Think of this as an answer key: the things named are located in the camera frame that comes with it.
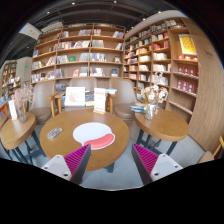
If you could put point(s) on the round wooden table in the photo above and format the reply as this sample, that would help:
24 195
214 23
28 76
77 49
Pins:
69 131
14 133
165 126

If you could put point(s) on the round wooden centre table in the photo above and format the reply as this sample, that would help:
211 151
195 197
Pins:
69 131

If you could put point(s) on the right beige armchair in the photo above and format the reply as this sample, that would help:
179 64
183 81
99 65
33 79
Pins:
125 96

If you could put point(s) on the white red standing sign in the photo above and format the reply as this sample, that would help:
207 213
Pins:
99 100

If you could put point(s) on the grey computer mouse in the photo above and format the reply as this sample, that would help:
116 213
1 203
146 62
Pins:
54 132

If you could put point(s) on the distant bookshelf far left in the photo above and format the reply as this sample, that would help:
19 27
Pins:
10 81

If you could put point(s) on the large wooden bookshelf back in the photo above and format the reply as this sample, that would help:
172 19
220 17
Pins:
79 50

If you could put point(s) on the white and red mouse pad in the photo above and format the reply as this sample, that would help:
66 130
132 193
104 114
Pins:
95 134

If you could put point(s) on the wooden bookshelf right wall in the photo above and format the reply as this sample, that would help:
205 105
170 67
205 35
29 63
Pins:
154 54

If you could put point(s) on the glass vase with dried flowers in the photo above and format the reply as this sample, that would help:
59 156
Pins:
153 96

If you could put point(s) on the white card on left table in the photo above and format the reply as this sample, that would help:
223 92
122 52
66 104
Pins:
12 109

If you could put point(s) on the wooden chair at right edge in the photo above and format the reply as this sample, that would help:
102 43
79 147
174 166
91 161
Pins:
217 154

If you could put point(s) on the round wooden left table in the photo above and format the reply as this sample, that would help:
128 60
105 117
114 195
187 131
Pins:
14 133

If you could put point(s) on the left beige armchair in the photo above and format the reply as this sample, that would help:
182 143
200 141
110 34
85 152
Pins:
43 103

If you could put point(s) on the left vase with pink flowers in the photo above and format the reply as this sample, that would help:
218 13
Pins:
20 97

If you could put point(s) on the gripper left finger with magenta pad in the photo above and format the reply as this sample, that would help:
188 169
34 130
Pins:
70 167

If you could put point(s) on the stack of books on chair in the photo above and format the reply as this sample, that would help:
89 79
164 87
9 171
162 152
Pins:
137 107

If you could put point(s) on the round wooden right table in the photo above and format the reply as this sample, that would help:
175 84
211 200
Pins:
165 126

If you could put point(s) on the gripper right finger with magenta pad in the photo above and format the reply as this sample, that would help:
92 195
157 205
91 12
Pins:
152 167

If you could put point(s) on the beige armchair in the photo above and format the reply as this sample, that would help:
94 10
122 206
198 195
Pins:
125 96
43 103
89 83

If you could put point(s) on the yellow framed poster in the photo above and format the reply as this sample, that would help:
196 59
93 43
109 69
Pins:
187 45

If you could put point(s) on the middle beige armchair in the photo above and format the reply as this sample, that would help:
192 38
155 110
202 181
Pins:
89 83

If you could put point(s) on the white picture sign card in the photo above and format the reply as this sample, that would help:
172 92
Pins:
75 96

